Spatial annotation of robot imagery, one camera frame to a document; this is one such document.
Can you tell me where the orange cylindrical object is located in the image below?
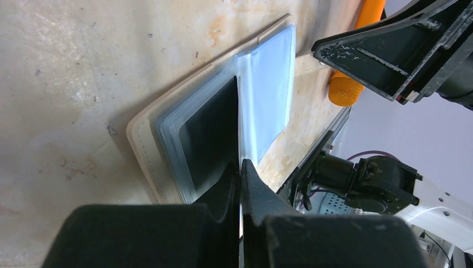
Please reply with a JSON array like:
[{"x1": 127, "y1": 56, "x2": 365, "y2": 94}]
[{"x1": 328, "y1": 0, "x2": 387, "y2": 108}]

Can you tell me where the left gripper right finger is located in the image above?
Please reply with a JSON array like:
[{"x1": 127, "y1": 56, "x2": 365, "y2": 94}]
[{"x1": 240, "y1": 159, "x2": 427, "y2": 267}]

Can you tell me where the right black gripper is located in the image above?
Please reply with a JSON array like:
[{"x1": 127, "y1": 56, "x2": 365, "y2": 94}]
[{"x1": 311, "y1": 1, "x2": 472, "y2": 111}]

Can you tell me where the perforated metal panel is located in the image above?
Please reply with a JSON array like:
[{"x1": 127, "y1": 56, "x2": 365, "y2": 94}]
[{"x1": 306, "y1": 192, "x2": 367, "y2": 216}]

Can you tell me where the beige card holder wallet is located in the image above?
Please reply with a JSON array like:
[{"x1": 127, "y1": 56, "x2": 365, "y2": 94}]
[{"x1": 126, "y1": 14, "x2": 326, "y2": 205}]

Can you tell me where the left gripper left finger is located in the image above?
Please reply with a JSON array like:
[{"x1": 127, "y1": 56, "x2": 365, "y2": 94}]
[{"x1": 42, "y1": 163, "x2": 239, "y2": 267}]

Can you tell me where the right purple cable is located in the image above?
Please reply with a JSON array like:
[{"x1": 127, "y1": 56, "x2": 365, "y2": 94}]
[{"x1": 345, "y1": 150, "x2": 400, "y2": 164}]

